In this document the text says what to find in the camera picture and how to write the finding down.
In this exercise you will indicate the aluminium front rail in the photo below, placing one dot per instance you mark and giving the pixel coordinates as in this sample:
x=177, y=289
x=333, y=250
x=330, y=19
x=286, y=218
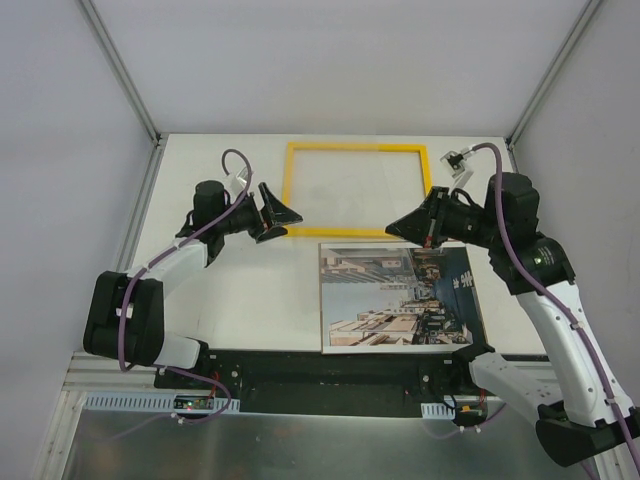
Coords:
x=88, y=372

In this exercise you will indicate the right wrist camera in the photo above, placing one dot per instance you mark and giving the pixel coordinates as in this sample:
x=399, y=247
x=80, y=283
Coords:
x=456, y=164

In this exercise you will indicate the white cable duct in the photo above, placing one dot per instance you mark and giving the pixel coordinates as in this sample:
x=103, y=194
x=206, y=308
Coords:
x=160, y=403
x=437, y=411

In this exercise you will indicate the left white cable duct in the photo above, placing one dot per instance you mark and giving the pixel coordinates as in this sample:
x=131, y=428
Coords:
x=160, y=403

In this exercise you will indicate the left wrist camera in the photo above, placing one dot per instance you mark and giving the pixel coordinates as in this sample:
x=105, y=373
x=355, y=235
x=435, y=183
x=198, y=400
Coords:
x=235, y=182

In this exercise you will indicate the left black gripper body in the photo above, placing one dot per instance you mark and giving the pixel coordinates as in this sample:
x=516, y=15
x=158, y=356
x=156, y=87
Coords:
x=260, y=219

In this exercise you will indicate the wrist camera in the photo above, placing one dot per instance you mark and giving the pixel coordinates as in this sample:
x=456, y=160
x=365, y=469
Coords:
x=235, y=182
x=456, y=164

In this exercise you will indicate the street photo on board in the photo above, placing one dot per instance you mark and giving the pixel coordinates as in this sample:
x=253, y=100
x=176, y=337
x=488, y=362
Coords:
x=396, y=298

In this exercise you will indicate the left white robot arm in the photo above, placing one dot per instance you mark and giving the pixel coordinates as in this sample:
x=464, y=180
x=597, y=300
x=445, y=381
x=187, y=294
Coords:
x=126, y=318

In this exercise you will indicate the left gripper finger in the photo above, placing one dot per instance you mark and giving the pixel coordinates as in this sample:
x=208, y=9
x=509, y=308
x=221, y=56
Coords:
x=274, y=211
x=270, y=234

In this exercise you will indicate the right white cable duct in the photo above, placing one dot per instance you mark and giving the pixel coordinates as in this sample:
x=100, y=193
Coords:
x=437, y=411

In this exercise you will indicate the aluminium corner post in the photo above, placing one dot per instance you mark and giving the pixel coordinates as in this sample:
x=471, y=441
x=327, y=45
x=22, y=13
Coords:
x=118, y=68
x=569, y=44

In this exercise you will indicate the yellow wooden picture frame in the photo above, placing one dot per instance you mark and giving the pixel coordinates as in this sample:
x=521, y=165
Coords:
x=353, y=189

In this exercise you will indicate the right aluminium corner post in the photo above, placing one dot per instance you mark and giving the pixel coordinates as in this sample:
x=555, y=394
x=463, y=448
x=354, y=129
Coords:
x=569, y=44

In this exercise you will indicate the left aluminium corner post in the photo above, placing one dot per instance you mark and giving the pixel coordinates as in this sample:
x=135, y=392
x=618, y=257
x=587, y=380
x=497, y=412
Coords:
x=118, y=68

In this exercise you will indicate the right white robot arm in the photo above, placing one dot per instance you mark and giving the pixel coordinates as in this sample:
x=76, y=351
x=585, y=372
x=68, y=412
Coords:
x=588, y=412

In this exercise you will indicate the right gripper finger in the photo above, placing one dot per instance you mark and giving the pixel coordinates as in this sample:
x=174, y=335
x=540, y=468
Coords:
x=438, y=193
x=414, y=227

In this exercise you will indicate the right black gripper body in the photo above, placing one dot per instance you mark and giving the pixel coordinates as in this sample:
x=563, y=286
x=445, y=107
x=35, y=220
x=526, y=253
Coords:
x=435, y=216

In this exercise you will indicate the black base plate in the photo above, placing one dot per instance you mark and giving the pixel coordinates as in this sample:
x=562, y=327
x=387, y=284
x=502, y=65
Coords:
x=310, y=383

